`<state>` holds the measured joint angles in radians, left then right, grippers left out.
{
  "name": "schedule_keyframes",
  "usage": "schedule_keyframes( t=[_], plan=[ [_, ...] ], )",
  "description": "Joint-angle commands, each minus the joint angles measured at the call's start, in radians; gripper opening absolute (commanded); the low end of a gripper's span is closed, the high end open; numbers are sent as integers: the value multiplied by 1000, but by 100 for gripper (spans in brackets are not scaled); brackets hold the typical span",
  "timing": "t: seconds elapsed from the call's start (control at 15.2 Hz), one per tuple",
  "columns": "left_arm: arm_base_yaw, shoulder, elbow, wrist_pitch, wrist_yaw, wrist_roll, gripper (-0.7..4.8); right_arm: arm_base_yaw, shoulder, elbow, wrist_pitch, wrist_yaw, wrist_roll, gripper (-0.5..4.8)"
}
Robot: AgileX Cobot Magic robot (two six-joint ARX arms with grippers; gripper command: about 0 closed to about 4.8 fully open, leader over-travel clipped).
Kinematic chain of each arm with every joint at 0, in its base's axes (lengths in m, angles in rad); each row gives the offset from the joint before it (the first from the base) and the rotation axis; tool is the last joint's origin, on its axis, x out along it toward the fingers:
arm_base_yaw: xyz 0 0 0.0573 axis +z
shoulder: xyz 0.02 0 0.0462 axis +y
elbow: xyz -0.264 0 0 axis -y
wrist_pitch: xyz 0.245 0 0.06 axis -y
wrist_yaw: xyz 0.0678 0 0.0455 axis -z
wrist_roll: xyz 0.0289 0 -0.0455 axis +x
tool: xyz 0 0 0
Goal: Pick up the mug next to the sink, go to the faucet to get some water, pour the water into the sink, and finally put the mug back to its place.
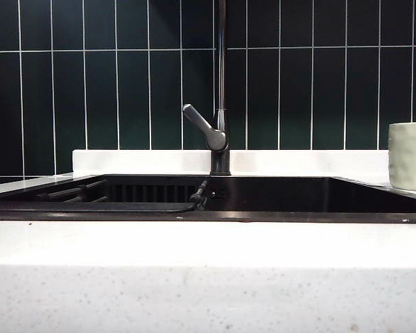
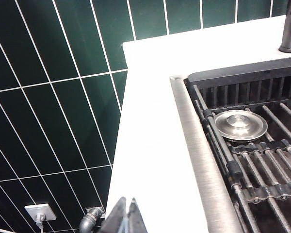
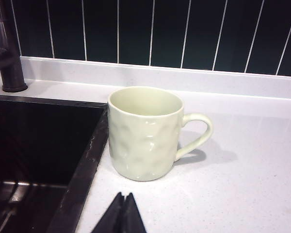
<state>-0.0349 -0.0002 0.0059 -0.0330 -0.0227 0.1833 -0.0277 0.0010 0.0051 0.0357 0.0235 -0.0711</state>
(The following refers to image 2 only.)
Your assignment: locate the grey metal pipe elbow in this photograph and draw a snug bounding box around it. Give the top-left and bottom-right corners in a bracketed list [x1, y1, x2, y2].
[79, 206, 105, 233]

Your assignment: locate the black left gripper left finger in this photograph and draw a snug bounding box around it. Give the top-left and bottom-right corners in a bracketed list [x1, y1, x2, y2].
[104, 196, 128, 233]

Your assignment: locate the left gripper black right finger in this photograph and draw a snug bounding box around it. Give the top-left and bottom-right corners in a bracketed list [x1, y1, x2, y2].
[125, 198, 147, 233]

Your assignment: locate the black slotted sink tray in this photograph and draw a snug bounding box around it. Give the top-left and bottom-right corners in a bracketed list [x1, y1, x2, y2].
[187, 57, 291, 109]

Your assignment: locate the white power plug with cable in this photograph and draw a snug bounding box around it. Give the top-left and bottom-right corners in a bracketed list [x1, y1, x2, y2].
[35, 213, 47, 231]

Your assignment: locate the white wall outlet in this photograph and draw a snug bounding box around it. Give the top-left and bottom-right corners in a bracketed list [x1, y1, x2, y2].
[24, 203, 57, 222]

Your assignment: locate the black kitchen sink basin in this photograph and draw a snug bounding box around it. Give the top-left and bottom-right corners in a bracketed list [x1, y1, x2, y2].
[169, 57, 291, 233]

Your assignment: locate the black roll-up rod rack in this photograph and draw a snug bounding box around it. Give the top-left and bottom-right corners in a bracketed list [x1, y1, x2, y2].
[193, 84, 291, 233]

